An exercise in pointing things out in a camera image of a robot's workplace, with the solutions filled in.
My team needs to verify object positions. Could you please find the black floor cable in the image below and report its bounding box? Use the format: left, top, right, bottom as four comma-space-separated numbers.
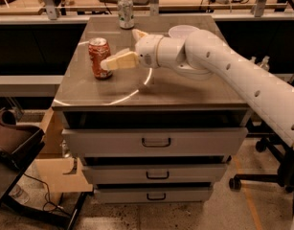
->
23, 172, 73, 218

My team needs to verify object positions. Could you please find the red coke can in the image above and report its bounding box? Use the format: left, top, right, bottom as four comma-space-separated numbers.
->
88, 37, 112, 80

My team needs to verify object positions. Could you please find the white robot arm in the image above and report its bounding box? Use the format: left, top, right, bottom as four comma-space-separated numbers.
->
101, 29, 294, 150

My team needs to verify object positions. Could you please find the black office chair base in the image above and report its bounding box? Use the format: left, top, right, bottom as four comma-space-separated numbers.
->
229, 121, 294, 192

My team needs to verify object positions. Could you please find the clear plastic bottle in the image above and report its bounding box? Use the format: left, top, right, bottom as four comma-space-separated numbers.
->
249, 57, 256, 64
260, 56, 270, 71

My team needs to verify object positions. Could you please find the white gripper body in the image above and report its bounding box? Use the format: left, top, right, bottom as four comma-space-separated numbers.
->
135, 34, 164, 68

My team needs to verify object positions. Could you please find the middle grey drawer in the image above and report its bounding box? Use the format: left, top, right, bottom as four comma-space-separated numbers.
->
82, 164, 226, 185

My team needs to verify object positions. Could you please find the top grey drawer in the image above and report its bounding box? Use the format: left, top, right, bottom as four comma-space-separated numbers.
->
62, 127, 247, 157

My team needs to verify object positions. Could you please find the bottom grey drawer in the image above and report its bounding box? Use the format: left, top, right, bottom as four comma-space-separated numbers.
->
95, 187, 213, 204

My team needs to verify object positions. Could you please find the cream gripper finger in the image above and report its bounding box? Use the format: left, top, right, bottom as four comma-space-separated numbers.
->
132, 29, 147, 42
101, 48, 139, 71

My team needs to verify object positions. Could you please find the grey drawer cabinet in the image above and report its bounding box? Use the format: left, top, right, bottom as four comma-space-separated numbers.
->
53, 15, 251, 193

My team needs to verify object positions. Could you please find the grey drawer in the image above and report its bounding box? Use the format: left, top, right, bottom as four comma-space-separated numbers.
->
82, 164, 226, 185
62, 127, 247, 157
95, 187, 213, 204

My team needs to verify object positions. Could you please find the clear plastic bottle left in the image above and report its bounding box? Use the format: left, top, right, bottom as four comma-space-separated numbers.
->
249, 57, 256, 64

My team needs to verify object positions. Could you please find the black tray stand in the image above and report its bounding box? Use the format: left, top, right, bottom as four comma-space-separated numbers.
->
0, 109, 87, 230

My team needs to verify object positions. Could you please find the brown cardboard box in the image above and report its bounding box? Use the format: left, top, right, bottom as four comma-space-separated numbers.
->
35, 108, 93, 204

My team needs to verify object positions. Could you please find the clear plastic bottle right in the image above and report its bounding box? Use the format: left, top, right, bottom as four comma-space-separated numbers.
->
260, 56, 270, 71

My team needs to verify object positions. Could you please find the white ceramic bowl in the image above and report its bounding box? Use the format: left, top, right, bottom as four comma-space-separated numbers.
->
169, 25, 197, 38

